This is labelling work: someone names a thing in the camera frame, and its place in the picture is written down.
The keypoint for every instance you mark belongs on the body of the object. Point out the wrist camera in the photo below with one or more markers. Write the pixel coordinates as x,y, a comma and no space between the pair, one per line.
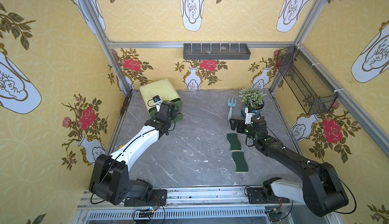
249,114
156,99

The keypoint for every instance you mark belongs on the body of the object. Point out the aluminium mounting rail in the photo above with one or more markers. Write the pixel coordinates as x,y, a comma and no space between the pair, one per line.
198,205

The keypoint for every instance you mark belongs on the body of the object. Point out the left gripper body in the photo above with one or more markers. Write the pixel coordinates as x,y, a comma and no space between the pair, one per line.
169,109

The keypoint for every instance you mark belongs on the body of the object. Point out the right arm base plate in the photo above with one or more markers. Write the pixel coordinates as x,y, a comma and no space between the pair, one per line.
258,195

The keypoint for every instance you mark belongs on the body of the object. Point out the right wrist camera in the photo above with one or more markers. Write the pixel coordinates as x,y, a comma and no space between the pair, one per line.
249,114

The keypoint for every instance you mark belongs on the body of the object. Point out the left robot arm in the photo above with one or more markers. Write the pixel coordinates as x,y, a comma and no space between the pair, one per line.
110,179

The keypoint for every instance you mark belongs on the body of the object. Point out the light blue garden fork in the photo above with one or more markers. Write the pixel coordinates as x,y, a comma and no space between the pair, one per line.
232,102

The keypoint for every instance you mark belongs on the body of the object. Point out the green yellow sponge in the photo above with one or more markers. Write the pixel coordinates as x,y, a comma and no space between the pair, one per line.
234,142
240,162

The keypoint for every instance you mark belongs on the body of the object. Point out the light green drawer cabinet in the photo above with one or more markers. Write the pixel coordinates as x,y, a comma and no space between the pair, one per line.
163,88

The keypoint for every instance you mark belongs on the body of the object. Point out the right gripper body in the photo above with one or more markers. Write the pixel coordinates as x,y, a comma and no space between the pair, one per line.
243,125

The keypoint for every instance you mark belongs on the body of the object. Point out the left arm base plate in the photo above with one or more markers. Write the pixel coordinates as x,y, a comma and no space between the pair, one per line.
156,197

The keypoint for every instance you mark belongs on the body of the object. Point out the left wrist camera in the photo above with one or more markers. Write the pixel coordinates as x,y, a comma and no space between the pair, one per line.
156,99

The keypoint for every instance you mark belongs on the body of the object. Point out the blue plant pot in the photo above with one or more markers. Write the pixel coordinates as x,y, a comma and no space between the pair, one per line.
258,109

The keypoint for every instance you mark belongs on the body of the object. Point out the black wire mesh basket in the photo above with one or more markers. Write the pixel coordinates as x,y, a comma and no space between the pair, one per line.
311,89

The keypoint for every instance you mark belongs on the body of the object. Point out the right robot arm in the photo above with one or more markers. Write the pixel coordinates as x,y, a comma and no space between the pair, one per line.
320,189

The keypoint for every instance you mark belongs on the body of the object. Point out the artificial green plant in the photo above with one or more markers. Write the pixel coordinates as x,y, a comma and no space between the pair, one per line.
252,98

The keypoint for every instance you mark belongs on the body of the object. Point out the grey wall shelf tray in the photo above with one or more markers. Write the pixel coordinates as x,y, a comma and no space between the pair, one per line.
216,51

